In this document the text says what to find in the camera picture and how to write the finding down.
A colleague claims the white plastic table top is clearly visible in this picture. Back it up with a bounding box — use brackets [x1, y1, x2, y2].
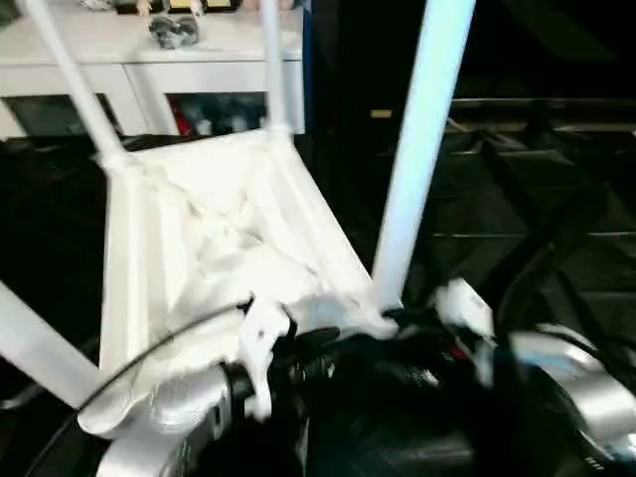
[77, 126, 398, 441]

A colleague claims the black plastic mat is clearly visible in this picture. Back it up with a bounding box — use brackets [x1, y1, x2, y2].
[0, 126, 636, 477]

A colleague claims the dark metal rod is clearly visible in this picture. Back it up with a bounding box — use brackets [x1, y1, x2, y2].
[449, 97, 636, 111]

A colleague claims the clear bag of black parts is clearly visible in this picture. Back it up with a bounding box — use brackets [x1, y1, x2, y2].
[147, 14, 203, 51]

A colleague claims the white cabinet with glass doors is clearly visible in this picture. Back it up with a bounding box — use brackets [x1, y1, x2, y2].
[0, 9, 305, 138]

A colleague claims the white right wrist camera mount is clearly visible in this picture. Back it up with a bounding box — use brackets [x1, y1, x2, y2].
[434, 277, 498, 389]

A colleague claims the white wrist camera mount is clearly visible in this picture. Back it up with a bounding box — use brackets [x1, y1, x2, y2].
[238, 297, 299, 423]
[434, 277, 498, 389]

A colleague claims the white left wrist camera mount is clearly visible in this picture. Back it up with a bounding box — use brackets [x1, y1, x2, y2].
[238, 297, 299, 423]

